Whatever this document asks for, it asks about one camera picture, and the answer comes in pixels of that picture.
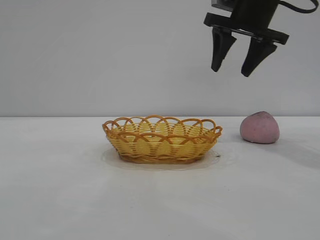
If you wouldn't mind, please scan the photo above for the pink peach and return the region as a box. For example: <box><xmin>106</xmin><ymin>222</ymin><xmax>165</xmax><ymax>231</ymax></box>
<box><xmin>239</xmin><ymin>110</ymin><xmax>280</xmax><ymax>144</ymax></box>

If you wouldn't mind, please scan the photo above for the yellow woven wicker basket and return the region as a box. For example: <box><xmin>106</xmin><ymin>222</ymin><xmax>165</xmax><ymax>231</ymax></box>
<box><xmin>101</xmin><ymin>114</ymin><xmax>223</xmax><ymax>165</ymax></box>

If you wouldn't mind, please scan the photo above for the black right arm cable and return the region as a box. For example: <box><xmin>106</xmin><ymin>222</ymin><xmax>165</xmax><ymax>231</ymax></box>
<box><xmin>276</xmin><ymin>0</ymin><xmax>317</xmax><ymax>14</ymax></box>

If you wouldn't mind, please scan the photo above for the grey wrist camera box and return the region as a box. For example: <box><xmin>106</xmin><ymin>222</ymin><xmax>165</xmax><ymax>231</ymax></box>
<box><xmin>211</xmin><ymin>0</ymin><xmax>236</xmax><ymax>11</ymax></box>

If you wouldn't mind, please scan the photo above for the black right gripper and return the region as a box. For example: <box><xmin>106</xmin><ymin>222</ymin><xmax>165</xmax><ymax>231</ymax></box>
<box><xmin>203</xmin><ymin>0</ymin><xmax>290</xmax><ymax>78</ymax></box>

